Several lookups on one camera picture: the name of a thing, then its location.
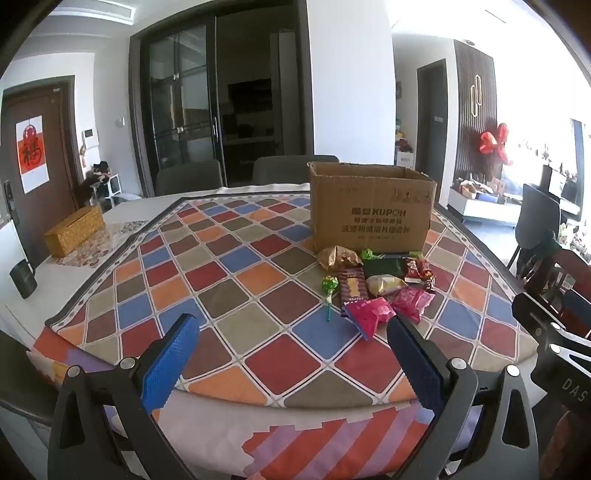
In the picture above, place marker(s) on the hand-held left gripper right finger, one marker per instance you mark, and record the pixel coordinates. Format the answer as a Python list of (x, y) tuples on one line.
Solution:
[(415, 364)]

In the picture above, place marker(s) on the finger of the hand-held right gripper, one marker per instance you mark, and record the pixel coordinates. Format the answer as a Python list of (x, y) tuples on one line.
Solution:
[(577, 309), (535, 314)]

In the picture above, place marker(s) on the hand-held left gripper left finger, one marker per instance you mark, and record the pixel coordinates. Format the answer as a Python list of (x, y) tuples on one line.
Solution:
[(171, 360)]

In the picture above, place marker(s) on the red gold foil candy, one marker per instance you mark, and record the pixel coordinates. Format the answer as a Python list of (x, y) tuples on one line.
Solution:
[(418, 272)]

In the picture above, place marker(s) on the dark green snack packet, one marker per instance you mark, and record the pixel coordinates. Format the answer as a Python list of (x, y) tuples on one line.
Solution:
[(385, 266)]

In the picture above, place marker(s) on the brown cardboard box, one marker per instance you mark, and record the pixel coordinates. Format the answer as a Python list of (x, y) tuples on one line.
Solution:
[(369, 207)]

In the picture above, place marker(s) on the wooden chair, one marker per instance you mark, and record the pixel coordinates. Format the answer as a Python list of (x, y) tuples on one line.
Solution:
[(551, 274)]

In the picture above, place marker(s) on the pink snack packet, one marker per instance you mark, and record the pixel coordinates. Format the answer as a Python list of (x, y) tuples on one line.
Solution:
[(411, 302), (369, 314)]

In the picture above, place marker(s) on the green garment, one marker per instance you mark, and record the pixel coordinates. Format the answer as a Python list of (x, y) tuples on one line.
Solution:
[(548, 242)]

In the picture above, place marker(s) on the clear wrapped pastry packet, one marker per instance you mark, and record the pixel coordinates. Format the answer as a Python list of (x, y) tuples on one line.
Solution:
[(385, 284)]

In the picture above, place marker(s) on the brown biscuit packet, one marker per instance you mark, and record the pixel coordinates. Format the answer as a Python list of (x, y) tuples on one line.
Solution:
[(353, 288)]

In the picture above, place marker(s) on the dark grey chair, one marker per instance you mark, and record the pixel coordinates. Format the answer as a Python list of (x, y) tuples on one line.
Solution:
[(538, 214)]

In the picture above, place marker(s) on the checkered colourful tablecloth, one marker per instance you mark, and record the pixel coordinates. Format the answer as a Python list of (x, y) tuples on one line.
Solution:
[(258, 286)]

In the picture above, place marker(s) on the green lollipop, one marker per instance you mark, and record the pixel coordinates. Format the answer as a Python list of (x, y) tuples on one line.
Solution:
[(329, 286), (368, 253)]

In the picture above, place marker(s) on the white low cabinet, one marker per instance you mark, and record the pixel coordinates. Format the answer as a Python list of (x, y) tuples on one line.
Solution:
[(485, 208)]

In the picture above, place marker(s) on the pastel striped tablecloth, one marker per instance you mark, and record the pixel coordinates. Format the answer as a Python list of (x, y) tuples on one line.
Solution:
[(323, 438)]

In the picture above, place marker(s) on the gold wrapped candy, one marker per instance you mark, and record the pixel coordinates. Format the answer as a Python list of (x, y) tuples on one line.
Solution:
[(334, 257)]

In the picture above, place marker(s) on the wicker tissue box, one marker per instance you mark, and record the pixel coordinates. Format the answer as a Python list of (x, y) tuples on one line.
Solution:
[(74, 230)]

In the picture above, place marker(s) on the black mug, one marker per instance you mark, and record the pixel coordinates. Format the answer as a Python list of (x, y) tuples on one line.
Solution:
[(23, 279)]

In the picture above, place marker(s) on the red bow balloon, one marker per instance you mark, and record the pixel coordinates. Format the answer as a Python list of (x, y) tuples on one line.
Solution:
[(493, 141)]

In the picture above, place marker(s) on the grey dining chair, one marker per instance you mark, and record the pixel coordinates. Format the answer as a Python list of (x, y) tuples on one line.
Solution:
[(281, 169), (189, 177)]

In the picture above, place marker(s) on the white shelf unit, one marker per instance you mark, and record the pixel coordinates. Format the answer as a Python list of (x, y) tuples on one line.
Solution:
[(101, 184)]

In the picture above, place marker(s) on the white storage shelf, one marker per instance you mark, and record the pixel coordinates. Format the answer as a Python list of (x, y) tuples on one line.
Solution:
[(405, 145)]

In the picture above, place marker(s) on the dark interior door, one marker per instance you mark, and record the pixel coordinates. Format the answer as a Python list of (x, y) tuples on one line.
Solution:
[(431, 120)]

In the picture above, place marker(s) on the white intercom panel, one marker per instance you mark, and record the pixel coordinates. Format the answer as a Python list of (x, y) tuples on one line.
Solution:
[(90, 138)]

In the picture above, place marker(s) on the red door poster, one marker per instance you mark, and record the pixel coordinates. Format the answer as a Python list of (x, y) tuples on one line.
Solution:
[(32, 154)]

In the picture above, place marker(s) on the brown entrance door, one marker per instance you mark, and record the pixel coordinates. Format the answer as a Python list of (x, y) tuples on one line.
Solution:
[(57, 138)]

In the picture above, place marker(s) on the glass sliding door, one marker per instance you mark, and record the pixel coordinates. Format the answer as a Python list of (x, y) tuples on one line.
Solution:
[(184, 106)]

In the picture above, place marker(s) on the dark slatted wall panel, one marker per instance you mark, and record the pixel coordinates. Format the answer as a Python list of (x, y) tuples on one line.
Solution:
[(464, 92)]

